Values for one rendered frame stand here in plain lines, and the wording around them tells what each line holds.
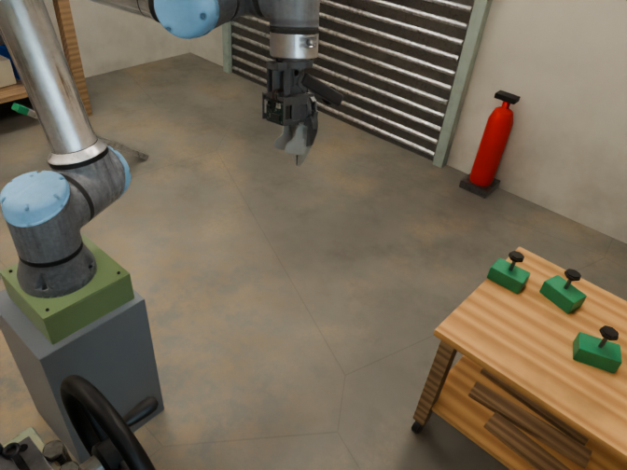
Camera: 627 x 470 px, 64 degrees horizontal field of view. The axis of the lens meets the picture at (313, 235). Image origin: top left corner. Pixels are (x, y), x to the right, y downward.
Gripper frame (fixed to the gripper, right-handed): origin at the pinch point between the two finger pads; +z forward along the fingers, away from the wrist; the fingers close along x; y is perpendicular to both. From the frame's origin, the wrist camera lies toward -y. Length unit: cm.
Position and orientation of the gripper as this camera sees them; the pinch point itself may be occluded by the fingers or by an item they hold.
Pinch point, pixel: (300, 158)
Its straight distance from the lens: 105.9
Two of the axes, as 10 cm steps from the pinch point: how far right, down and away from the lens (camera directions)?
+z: -0.3, 8.9, 4.5
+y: -7.7, 2.7, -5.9
